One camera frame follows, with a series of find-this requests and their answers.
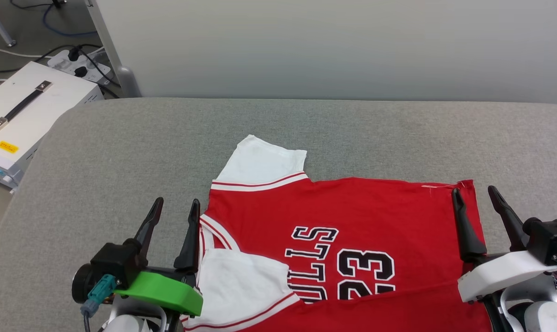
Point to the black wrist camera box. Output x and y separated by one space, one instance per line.
550 237
114 263

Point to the yellow warning sticker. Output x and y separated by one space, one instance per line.
7 147

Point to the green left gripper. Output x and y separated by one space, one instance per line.
167 288

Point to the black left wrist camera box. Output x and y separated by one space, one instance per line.
114 263

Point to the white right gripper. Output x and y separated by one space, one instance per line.
495 272

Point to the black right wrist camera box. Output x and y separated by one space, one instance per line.
550 237

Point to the grey metal table leg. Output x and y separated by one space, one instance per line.
1 25

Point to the grey metal partition post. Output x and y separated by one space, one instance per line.
116 55

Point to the white equipment box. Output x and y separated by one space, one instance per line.
52 99

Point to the black power plug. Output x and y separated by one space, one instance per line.
80 72
74 54

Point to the red and white basketball jersey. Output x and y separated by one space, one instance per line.
375 230

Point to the white power strip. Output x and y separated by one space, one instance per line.
93 69

